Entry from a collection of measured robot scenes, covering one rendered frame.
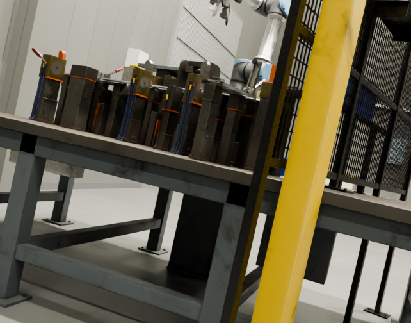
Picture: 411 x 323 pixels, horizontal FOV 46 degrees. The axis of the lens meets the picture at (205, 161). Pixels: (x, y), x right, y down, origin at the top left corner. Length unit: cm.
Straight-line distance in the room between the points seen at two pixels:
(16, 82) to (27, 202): 251
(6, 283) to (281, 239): 111
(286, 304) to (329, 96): 62
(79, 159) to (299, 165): 83
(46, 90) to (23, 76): 164
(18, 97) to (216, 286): 308
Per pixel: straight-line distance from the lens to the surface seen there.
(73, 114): 261
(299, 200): 147
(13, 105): 442
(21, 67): 443
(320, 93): 149
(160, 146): 218
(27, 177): 201
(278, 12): 306
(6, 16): 451
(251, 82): 239
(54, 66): 280
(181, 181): 169
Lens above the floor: 74
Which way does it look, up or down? 1 degrees down
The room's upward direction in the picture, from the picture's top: 12 degrees clockwise
